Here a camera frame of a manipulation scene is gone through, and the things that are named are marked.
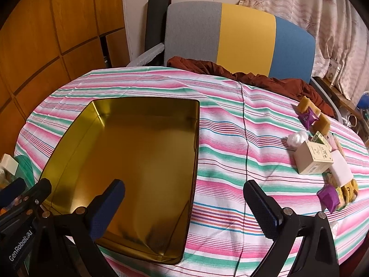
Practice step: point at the cream cardboard box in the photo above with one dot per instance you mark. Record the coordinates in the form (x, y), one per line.
(311, 158)

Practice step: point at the yellow plush toy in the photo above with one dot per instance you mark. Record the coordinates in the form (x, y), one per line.
(351, 190)

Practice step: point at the small green printed box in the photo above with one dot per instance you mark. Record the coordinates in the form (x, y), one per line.
(319, 138)

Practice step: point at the biscuit packet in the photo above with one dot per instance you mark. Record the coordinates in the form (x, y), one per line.
(331, 179)

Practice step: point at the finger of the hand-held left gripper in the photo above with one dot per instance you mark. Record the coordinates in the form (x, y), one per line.
(40, 190)
(13, 189)

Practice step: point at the grey yellow blue chair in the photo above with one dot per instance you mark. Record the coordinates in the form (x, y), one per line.
(245, 40)

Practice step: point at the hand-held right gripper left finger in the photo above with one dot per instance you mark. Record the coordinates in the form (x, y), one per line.
(106, 207)

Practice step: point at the pink patterned curtain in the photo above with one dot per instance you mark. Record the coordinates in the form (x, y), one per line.
(317, 5)

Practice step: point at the black rolled mat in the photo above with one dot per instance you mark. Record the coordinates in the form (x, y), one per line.
(155, 20)

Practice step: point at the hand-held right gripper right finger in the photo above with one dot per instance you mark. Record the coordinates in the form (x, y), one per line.
(265, 210)

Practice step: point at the wooden wardrobe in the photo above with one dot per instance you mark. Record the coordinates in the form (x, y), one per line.
(72, 14)

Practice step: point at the white package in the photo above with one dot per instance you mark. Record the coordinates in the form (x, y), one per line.
(334, 70)

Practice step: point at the gold metal tin box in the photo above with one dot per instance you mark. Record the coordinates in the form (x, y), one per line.
(129, 155)

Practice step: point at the purple snack packet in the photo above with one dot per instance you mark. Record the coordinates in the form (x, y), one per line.
(309, 117)
(328, 197)

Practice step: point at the white plastic piece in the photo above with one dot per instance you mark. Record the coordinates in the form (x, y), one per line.
(333, 228)

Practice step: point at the maroon cloth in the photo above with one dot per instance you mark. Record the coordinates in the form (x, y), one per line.
(201, 65)

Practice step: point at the white plastic ball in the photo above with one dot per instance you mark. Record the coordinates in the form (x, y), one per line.
(297, 140)

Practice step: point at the small cream box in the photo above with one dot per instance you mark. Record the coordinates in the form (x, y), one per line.
(8, 164)

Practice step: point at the blue round object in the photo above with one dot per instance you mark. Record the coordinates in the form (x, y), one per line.
(363, 102)

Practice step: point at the striped pink green tablecloth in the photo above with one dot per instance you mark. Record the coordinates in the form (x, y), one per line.
(230, 155)

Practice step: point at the white foam piece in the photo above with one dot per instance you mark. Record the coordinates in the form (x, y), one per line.
(147, 54)

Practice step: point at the wooden side table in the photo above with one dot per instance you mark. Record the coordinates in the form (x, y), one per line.
(337, 95)

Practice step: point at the yellow sponge block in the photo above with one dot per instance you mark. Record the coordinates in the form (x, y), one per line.
(305, 104)
(322, 124)

